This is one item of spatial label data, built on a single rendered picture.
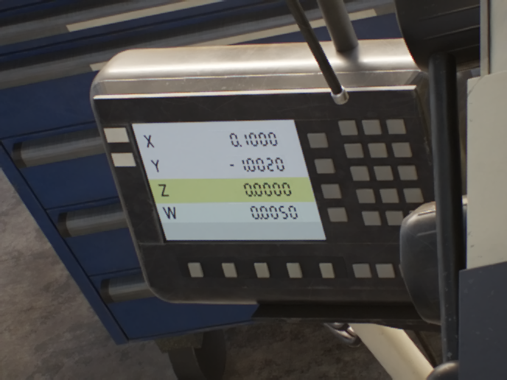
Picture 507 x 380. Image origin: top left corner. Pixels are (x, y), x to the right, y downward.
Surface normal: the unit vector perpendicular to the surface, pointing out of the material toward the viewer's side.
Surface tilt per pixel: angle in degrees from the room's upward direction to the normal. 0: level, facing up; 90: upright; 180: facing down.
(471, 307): 0
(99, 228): 90
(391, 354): 53
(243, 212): 71
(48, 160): 90
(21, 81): 90
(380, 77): 14
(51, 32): 90
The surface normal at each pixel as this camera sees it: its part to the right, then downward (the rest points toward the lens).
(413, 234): -0.72, -0.39
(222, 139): -0.40, 0.51
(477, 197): -0.36, -0.65
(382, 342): -0.16, 0.18
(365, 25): -0.11, 0.75
